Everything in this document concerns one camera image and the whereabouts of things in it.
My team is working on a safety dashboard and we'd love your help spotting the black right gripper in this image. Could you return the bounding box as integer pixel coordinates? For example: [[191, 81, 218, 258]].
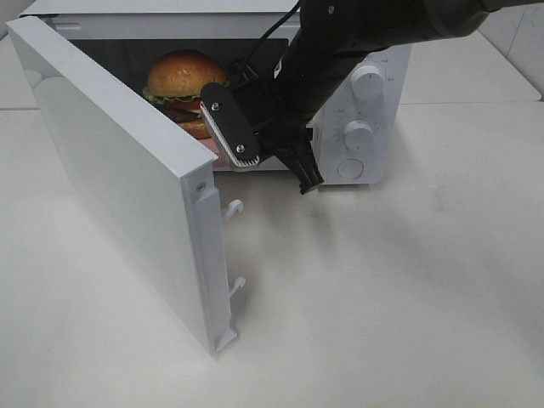
[[232, 54, 340, 195]]

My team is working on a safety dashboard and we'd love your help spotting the round white door button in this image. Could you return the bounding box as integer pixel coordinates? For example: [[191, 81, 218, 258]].
[[337, 159, 364, 180]]

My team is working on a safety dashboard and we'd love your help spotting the white microwave knob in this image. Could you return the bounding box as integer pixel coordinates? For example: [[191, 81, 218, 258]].
[[343, 121, 374, 150], [350, 64, 386, 101]]

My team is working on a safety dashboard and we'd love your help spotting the pink round plate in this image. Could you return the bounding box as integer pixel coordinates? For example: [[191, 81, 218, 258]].
[[200, 138, 226, 168]]

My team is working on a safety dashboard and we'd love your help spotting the white microwave door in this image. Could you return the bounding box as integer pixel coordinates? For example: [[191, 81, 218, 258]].
[[8, 16, 245, 354]]

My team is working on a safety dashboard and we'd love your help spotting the toy burger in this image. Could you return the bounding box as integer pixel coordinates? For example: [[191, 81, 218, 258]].
[[142, 49, 230, 139]]

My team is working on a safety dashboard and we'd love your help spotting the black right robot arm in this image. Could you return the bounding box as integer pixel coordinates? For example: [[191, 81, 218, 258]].
[[222, 1, 516, 193]]

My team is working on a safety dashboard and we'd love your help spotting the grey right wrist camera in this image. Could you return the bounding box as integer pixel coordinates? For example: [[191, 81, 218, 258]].
[[201, 82, 260, 172]]

